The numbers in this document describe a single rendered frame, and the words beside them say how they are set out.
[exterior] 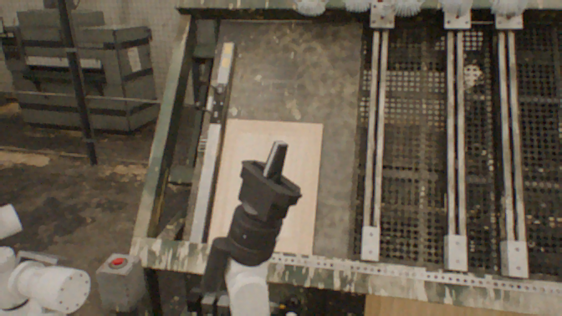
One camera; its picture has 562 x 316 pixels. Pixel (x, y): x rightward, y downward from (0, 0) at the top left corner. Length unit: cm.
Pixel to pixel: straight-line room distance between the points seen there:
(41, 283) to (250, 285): 33
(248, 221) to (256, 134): 114
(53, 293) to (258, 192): 35
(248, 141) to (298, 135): 23
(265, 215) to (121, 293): 107
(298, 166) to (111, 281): 84
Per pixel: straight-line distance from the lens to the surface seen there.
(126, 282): 161
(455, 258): 164
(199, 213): 173
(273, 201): 62
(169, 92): 196
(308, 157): 171
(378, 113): 173
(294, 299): 160
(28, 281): 79
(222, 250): 69
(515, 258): 170
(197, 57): 211
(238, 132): 180
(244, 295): 72
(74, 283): 75
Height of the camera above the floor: 186
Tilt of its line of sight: 22 degrees down
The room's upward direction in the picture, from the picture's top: straight up
